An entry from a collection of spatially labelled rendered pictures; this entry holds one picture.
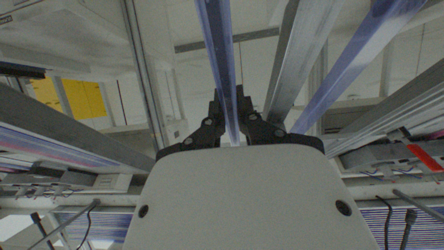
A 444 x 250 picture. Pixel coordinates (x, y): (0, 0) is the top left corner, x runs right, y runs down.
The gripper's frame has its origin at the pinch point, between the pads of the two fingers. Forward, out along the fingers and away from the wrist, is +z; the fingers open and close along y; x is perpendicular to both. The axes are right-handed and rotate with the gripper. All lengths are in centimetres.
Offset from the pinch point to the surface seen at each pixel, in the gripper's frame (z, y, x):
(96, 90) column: 164, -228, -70
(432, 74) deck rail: 10.9, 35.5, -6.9
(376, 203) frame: -2, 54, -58
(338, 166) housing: 9, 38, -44
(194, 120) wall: 129, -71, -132
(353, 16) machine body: 57, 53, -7
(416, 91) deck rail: 10.4, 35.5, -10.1
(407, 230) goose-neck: -11, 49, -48
